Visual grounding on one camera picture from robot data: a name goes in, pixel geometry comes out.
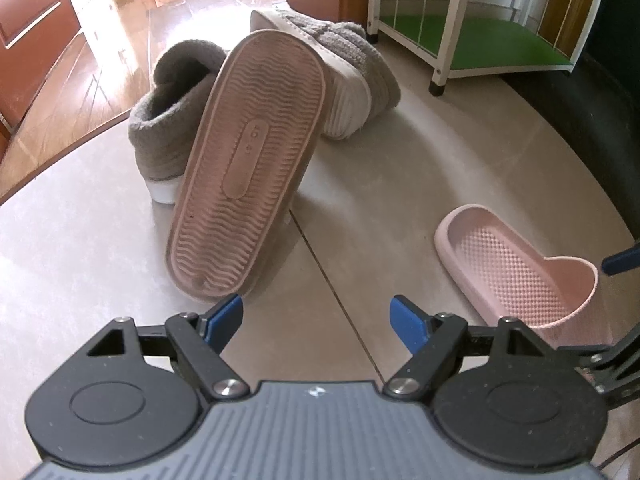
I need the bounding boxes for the pink rubber slipper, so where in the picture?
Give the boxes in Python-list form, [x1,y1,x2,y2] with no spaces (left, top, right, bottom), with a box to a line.
[165,30,328,303]
[434,204,599,345]

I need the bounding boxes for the grey fuzzy slipper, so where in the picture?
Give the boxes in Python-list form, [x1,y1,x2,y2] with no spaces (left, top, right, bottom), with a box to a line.
[250,9,402,141]
[129,37,233,204]

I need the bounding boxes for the black floor mat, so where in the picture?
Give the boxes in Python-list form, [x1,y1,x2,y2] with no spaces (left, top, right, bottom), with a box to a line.
[500,52,640,241]

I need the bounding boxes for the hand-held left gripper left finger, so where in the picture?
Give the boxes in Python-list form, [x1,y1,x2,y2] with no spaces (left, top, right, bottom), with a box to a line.
[86,294,251,403]

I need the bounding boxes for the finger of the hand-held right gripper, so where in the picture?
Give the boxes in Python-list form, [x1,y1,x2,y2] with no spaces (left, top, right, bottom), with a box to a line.
[601,241,640,277]
[556,324,640,407]

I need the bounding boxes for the white shoe rack green shelves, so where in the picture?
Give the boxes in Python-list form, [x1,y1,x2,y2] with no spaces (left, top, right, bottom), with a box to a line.
[367,0,613,97]

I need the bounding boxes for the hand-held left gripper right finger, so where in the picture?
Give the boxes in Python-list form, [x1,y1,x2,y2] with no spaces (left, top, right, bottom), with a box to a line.
[383,294,556,402]

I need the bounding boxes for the brown wooden door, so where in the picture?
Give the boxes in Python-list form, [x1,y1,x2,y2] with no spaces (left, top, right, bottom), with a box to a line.
[0,0,82,128]

